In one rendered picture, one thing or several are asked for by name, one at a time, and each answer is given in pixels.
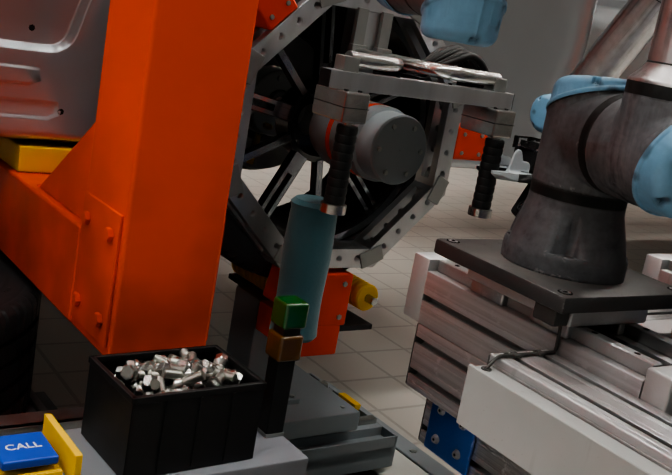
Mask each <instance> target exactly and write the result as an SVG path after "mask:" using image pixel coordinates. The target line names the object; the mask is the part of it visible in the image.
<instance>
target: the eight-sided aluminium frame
mask: <svg viewBox="0 0 672 475"><path fill-rule="evenodd" d="M295 2H296V3H297V6H298V7H297V9H295V10H294V11H293V12H292V13H291V14H290V15H289V16H287V17H286V18H285V19H284V20H283V21H282V22H280V23H279V24H278V25H277V26H276V27H275V28H274V29H272V30H268V29H263V28H259V27H255V29H254V35H253V42H252V48H251V55H250V61H249V68H248V74H247V81H246V87H245V94H244V100H243V107H242V113H241V120H240V126H239V132H238V139H237V145H236V152H235V158H234V165H233V171H232V178H231V184H230V191H229V197H228V204H227V209H228V210H229V211H230V213H231V214H232V215H233V217H234V218H235V219H236V221H237V222H238V224H239V225H240V226H241V228H242V229H243V230H244V232H245V233H246V234H247V236H248V237H249V239H250V240H251V241H252V243H253V244H254V245H255V247H256V248H257V249H256V250H257V251H258V252H260V254H261V255H262V256H263V258H264V259H265V260H267V261H268V262H270V263H272V264H273V265H275V266H277V267H278V268H280V263H281V255H282V248H283V243H284V238H283V237H282V235H281V234H280V233H279V231H278V230H277V228H276V227H275V225H274V224H273V223H272V221H271V220H270V218H269V217H268V215H267V214H266V213H265V211H264V210H263V208H262V207H261V206H260V204H259V203H258V201H257V200H256V198H255V197H254V196H253V194H252V193H251V191H250V190H249V188H248V187H247V186H246V184H245V183H244V181H243V180H242V179H241V173H242V166H243V160H244V154H245V147H246V141H247V134H248V128H249V122H250V115H251V109H252V103H253V96H254V90H255V83H256V77H257V72H258V70H259V69H261V68H262V67H263V66H264V65H265V64H266V63H267V62H269V61H270V60H271V59H272V58H273V57H274V56H275V55H276V54H278V53H279V52H280V51H281V50H282V49H283V48H284V47H286V46H287V45H288V44H289V43H290V42H291V41H292V40H294V39H295V38H296V37H297V36H298V35H299V34H300V33H302V32H303V31H304V30H305V29H306V28H307V27H308V26H310V25H311V24H312V23H313V22H314V21H315V20H316V19H318V18H319V17H320V16H321V15H322V14H323V13H324V12H326V11H327V10H328V9H329V8H330V7H331V6H332V5H335V6H340V7H346V8H352V9H358V7H360V8H365V9H370V11H369V12H374V13H379V14H382V12H386V13H391V14H394V17H395V18H396V20H397V22H398V24H399V26H400V28H401V30H402V32H403V34H404V36H405V38H406V40H407V42H408V44H409V46H410V48H411V50H412V52H413V54H414V56H415V58H416V59H421V60H424V59H425V58H426V57H427V56H428V55H429V54H431V53H432V52H433V51H435V50H436V49H438V48H440V47H444V46H446V45H445V43H444V41H443V40H439V39H434V38H429V37H426V36H424V35H423V34H422V32H421V29H420V23H421V16H419V15H411V16H407V15H401V14H398V13H396V12H394V11H391V10H389V9H387V8H386V7H384V6H383V5H381V4H380V3H379V2H378V1H377V0H295ZM463 105H464V104H458V103H450V102H442V101H434V100H430V105H429V110H428V115H427V121H426V126H425V131H424V132H425V135H426V153H425V157H424V159H423V162H422V164H421V166H420V168H419V169H418V171H417V172H416V176H415V179H414V181H413V182H412V183H411V184H410V185H409V186H408V187H407V188H406V189H405V190H404V191H403V192H402V193H401V194H400V195H399V196H398V197H397V198H396V199H395V200H394V201H393V202H392V203H391V204H390V205H389V206H388V207H387V208H386V209H385V210H384V211H383V212H382V213H381V214H380V215H379V216H378V217H376V218H375V219H374V220H373V221H372V222H371V223H370V224H369V225H368V226H367V227H366V228H365V229H364V230H363V231H362V232H361V233H360V234H359V235H358V236H357V237H356V238H355V239H354V240H352V241H343V240H334V244H333V250H332V256H331V261H330V265H329V268H361V269H363V268H367V267H374V266H375V265H376V264H377V263H378V262H379V261H380V260H382V259H383V257H384V256H385V255H386V254H387V253H388V252H389V251H390V250H391V249H392V248H393V247H394V246H395V245H396V244H397V243H398V242H399V241H400V240H401V239H402V237H403V236H404V235H405V234H406V233H407V232H408V231H409V230H410V229H411V228H412V227H413V226H414V225H415V224H416V223H417V222H418V221H419V220H420V219H421V218H422V217H423V216H424V215H425V214H426V213H427V212H428V211H429V210H430V209H431V208H432V207H433V206H434V205H438V203H439V201H440V199H441V198H442V197H443V196H444V195H445V193H446V188H447V186H448V184H449V181H448V178H449V173H450V168H451V163H452V159H453V154H454V149H455V144H456V139H457V134H458V129H459V125H460V120H461V114H462V110H463Z"/></svg>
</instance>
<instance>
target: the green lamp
mask: <svg viewBox="0 0 672 475"><path fill-rule="evenodd" d="M308 311H309V304H308V303H307V302H306V301H304V300H303V299H301V298H299V297H298V296H296V295H289V296H276V297H275V298H274V303H273V309H272V314H271V321H272V322H273V323H275V324H276V325H278V326H279V327H280V328H282V329H284V330H291V329H304V328H305V327H306V322H307V317H308Z"/></svg>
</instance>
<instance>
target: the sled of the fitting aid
mask: <svg viewBox="0 0 672 475"><path fill-rule="evenodd" d="M308 374H309V375H311V376H312V377H313V378H315V379H316V380H318V381H319V382H320V383H322V384H323V385H324V386H326V387H327V388H328V389H330V390H331V391H332V392H334V393H335V394H336V395H338V396H339V397H341V398H342V399H343V400H345V401H346V402H347V403H349V404H350V405H351V406H353V407H354V408H355V409H357V410H358V411H360V417H359V422H358V427H357V430H352V431H345V432H338V433H331V434H325V435H318V436H311V437H304V438H298V439H291V440H288V441H289V442H291V443H292V444H293V445H294V446H295V447H296V448H298V449H299V450H300V451H301V452H302V453H303V454H304V455H306V456H307V457H308V465H307V470H306V475H346V474H351V473H357V472H362V471H368V470H373V469H379V468H384V467H389V466H392V462H393V458H394V453H395V448H396V443H397V438H398V436H397V435H396V434H394V433H393V432H392V431H390V430H389V429H387V428H386V427H385V426H383V425H382V424H381V423H379V422H378V421H377V418H376V417H374V416H373V415H368V414H367V413H366V412H364V411H363V410H362V409H360V406H361V404H360V403H358V402H357V401H355V400H354V399H353V398H351V397H350V396H349V395H347V394H346V393H338V392H337V391H336V390H334V389H333V388H332V387H330V386H329V385H328V384H329V383H328V382H326V381H325V380H321V379H319V378H318V377H317V376H315V375H314V374H312V373H308Z"/></svg>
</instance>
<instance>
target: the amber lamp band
mask: <svg viewBox="0 0 672 475"><path fill-rule="evenodd" d="M303 339H304V338H303V336H302V335H301V334H300V335H294V336H282V335H281V334H280V333H278V332H277V331H275V330H274V329H273V328H271V329H270V330H269V332H268V338H267V344H266V350H265V352H266V353H267V354H268V355H269V356H270V357H272V358H273V359H274V360H276V361H277V362H291V361H298V360H299V359H300V356H301V350H302V345H303Z"/></svg>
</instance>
